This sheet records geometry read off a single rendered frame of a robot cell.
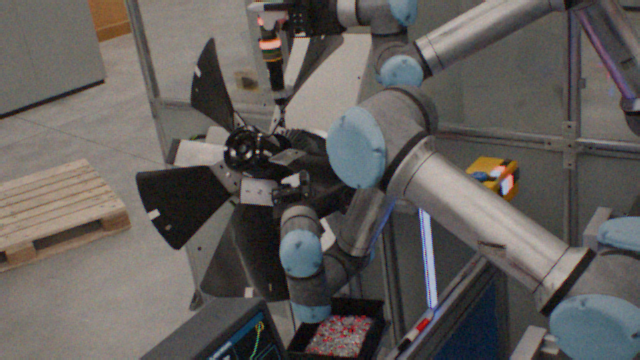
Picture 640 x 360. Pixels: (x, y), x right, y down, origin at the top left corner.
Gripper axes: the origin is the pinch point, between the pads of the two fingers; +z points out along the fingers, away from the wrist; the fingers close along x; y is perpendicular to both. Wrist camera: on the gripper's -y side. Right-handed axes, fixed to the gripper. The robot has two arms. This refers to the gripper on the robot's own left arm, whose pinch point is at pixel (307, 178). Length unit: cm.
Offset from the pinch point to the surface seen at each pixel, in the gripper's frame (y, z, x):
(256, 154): 10.8, 9.8, -4.7
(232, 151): 16.7, 14.4, -5.2
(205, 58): 21, 40, -23
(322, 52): -9.7, 19.1, -21.8
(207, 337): 14, -65, -9
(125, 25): 236, 797, 82
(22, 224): 181, 229, 85
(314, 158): -2.1, 8.1, -0.9
